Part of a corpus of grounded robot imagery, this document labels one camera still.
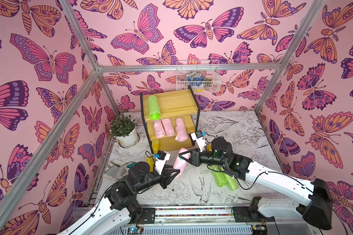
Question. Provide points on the white wire wall basket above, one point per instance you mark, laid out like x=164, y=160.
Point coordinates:
x=210, y=71

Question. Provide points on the pink bag roll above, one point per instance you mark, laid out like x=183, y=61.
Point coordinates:
x=175, y=166
x=168, y=127
x=181, y=134
x=158, y=129

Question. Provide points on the wooden three-tier shelf black frame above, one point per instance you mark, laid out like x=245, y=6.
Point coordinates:
x=176, y=104

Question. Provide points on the green bag roll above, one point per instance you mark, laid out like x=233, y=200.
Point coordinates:
x=154, y=112

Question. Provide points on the potted green plant white pot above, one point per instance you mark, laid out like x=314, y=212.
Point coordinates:
x=124, y=130

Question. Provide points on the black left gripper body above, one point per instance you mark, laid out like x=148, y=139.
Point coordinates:
x=162, y=177

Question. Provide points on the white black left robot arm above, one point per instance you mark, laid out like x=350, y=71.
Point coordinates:
x=106, y=208

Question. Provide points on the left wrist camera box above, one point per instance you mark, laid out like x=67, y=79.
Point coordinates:
x=161, y=158

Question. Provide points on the green bag roll right two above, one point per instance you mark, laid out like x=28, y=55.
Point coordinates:
x=231, y=182

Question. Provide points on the green bag roll right one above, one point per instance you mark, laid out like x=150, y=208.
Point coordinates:
x=219, y=176

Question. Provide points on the blue items in basket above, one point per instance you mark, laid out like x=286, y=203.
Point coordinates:
x=195, y=77

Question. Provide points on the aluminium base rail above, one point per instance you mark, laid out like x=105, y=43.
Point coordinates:
x=198, y=220

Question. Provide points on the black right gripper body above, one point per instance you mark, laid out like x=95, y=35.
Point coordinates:
x=194, y=156

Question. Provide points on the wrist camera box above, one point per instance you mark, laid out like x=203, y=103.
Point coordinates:
x=200, y=138
x=161, y=158

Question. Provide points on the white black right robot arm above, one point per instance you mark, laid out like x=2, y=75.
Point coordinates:
x=314, y=201

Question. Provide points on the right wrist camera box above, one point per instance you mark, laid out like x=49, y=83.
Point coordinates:
x=200, y=138

